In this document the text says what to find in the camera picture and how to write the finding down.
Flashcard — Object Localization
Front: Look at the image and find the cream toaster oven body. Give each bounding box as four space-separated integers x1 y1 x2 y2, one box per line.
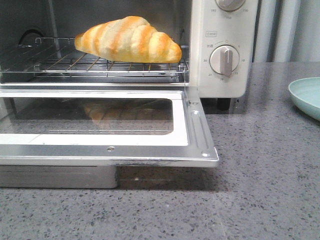
0 0 258 99

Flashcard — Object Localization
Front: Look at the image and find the black right oven foot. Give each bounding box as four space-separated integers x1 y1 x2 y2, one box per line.
217 98 231 111

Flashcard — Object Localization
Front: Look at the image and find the beige temperature knob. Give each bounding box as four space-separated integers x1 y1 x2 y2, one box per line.
215 0 245 12

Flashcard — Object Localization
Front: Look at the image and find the mint green plate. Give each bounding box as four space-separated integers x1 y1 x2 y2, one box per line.
288 77 320 121

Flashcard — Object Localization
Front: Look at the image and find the golden croissant bread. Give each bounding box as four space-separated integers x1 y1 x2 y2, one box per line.
74 16 182 63

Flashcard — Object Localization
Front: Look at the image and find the beige timer knob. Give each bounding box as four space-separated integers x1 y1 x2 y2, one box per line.
209 45 240 77

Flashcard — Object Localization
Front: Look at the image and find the grey curtain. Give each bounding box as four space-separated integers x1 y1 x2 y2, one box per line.
252 0 320 63

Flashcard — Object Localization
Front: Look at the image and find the metal wire oven rack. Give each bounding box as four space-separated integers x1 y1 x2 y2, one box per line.
0 37 189 78

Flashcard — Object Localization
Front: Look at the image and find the oven glass door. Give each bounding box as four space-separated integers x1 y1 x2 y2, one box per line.
0 87 220 190

